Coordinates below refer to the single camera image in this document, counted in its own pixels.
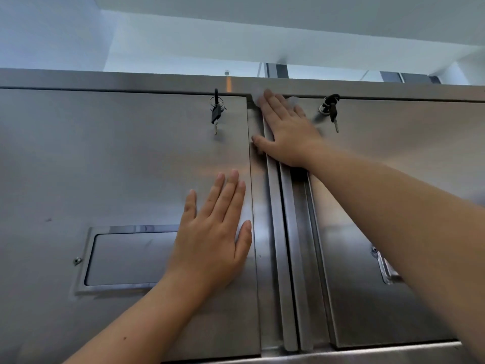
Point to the stainless steel cabinet body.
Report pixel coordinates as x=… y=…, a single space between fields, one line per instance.
x=113 y=78

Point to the silver door lock cylinder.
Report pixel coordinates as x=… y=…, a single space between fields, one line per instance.
x=324 y=109

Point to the black-headed keys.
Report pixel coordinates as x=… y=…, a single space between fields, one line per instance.
x=332 y=109
x=216 y=113

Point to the person's right forearm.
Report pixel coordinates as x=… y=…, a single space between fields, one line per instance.
x=409 y=223

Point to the stainless steel cabinet door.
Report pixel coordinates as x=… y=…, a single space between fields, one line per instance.
x=94 y=166
x=398 y=128

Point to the dark window frame post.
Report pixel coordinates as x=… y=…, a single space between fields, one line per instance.
x=282 y=70
x=409 y=78

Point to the white wet wipe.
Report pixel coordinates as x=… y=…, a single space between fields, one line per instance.
x=293 y=101

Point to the chrome label holder frame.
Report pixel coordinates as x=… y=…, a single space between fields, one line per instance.
x=113 y=228
x=384 y=271

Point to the person's right hand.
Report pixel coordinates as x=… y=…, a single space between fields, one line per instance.
x=291 y=140

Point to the person's left hand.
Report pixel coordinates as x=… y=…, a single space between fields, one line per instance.
x=208 y=246

